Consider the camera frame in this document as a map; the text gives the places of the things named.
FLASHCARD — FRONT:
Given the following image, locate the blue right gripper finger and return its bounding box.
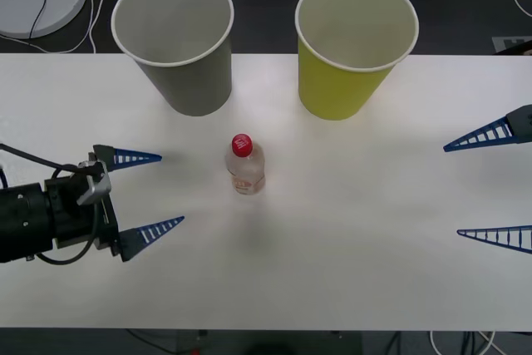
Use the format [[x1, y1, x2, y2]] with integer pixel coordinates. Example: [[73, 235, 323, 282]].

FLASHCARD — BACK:
[[442, 104, 532, 154], [456, 224, 532, 255]]

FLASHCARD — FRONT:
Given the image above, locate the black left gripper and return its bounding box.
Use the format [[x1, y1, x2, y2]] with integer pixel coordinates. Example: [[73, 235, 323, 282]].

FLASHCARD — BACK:
[[43, 145, 185, 264]]

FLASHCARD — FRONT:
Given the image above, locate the clear bottle with red cap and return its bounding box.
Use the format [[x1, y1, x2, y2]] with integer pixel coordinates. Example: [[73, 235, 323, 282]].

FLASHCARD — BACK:
[[224, 133, 267, 197]]

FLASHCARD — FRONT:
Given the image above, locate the grey floor plate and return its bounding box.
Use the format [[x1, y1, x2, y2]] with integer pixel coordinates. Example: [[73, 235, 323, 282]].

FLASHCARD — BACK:
[[491, 36, 532, 56]]

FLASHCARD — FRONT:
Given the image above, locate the grey waste bin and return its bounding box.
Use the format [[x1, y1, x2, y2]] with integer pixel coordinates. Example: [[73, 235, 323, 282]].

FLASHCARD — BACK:
[[111, 0, 235, 117]]

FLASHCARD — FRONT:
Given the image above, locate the yellow-green waste bin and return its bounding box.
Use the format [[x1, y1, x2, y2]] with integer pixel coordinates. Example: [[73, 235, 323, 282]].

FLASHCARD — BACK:
[[294, 0, 420, 121]]

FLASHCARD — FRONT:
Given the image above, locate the white cable under table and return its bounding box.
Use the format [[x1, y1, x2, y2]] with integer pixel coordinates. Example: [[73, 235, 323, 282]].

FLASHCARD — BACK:
[[429, 329, 506, 355]]

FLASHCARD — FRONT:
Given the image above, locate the white power strip cable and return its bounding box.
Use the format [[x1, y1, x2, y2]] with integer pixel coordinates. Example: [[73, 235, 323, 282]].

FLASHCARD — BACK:
[[0, 0, 106, 55]]

